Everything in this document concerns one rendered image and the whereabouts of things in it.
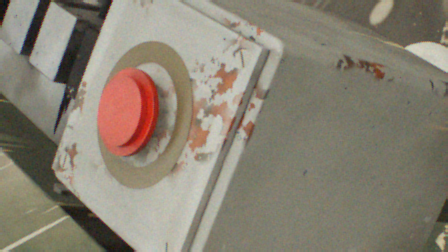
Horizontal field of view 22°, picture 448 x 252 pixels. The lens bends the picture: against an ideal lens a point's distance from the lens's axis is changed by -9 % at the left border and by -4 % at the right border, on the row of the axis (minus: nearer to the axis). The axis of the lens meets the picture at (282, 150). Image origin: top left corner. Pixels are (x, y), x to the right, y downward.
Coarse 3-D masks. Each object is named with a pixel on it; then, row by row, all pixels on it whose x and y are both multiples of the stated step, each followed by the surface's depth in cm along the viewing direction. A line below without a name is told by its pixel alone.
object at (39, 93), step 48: (0, 0) 94; (48, 0) 90; (96, 0) 96; (0, 48) 97; (48, 48) 88; (0, 96) 96; (48, 96) 91; (0, 144) 84; (48, 144) 89; (48, 192) 79
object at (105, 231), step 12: (72, 216) 153; (84, 216) 155; (96, 216) 158; (84, 228) 134; (96, 228) 136; (108, 228) 138; (444, 228) 132; (96, 240) 133; (108, 240) 134; (120, 240) 136; (432, 240) 133; (444, 240) 132
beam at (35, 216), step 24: (0, 168) 81; (0, 192) 79; (24, 192) 79; (0, 216) 77; (24, 216) 77; (48, 216) 77; (0, 240) 75; (24, 240) 75; (48, 240) 74; (72, 240) 74
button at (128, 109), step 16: (112, 80) 53; (128, 80) 52; (144, 80) 52; (112, 96) 53; (128, 96) 52; (144, 96) 52; (112, 112) 53; (128, 112) 52; (144, 112) 52; (112, 128) 53; (128, 128) 52; (144, 128) 52; (112, 144) 53; (128, 144) 52; (144, 144) 52
